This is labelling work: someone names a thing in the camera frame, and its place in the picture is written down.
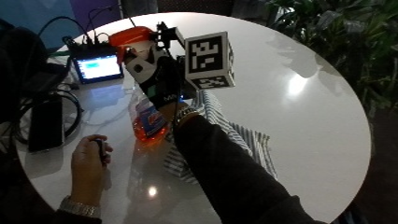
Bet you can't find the small black clicker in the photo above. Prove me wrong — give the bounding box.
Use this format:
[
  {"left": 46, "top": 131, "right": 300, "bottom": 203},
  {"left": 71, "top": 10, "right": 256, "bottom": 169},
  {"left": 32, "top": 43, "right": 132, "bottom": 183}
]
[{"left": 92, "top": 138, "right": 107, "bottom": 166}]

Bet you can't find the spray bottle with orange trigger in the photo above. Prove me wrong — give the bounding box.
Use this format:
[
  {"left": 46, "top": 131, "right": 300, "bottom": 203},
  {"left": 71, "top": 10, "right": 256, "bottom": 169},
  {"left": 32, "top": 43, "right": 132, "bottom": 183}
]
[{"left": 108, "top": 25, "right": 172, "bottom": 143}]

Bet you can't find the small tablet with lit screen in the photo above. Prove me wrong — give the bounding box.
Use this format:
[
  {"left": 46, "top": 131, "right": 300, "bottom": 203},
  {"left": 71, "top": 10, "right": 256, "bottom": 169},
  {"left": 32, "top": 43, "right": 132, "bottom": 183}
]
[{"left": 71, "top": 46, "right": 125, "bottom": 85}]

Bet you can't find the black phone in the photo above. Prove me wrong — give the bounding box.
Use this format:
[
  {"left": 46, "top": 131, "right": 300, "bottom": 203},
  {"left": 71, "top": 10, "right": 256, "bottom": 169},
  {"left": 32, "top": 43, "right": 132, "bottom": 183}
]
[{"left": 27, "top": 98, "right": 67, "bottom": 154}]

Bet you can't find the white cube with black markers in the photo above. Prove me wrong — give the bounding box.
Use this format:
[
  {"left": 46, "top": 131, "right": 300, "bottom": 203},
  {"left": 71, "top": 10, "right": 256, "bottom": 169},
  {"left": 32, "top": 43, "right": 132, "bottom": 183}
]
[{"left": 183, "top": 31, "right": 237, "bottom": 91}]

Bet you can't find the silver wrist watch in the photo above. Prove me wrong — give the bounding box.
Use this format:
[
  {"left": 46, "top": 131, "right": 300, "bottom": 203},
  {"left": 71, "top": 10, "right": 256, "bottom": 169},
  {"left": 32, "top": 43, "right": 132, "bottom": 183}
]
[{"left": 57, "top": 194, "right": 104, "bottom": 219}]

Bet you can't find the black bag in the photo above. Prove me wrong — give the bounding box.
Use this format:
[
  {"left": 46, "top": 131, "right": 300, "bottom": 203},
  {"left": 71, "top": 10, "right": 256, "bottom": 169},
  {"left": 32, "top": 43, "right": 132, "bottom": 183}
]
[{"left": 0, "top": 18, "right": 71, "bottom": 124}]

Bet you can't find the striped cloth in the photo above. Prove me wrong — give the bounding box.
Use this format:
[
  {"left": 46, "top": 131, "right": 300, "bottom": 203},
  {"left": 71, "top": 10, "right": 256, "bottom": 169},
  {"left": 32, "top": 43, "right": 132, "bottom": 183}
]
[{"left": 161, "top": 89, "right": 280, "bottom": 185}]

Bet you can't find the green leafy plant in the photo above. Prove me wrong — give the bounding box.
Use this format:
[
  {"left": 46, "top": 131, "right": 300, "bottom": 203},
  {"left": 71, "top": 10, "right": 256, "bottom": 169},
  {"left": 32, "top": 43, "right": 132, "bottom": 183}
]
[{"left": 264, "top": 0, "right": 398, "bottom": 117}]

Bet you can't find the black palm camera mount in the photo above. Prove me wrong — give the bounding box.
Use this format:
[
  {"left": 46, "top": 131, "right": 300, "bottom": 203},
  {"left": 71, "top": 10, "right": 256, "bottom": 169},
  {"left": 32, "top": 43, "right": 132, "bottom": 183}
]
[{"left": 155, "top": 21, "right": 187, "bottom": 50}]

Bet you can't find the black coiled cable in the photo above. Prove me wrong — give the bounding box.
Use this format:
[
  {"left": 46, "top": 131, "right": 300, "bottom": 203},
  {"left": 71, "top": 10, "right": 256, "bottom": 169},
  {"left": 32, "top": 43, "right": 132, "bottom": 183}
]
[{"left": 11, "top": 81, "right": 85, "bottom": 145}]

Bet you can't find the silver bracelet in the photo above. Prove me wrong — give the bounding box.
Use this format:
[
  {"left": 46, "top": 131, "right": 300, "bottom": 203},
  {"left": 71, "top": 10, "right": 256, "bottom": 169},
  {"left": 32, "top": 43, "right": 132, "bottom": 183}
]
[{"left": 175, "top": 105, "right": 201, "bottom": 125}]

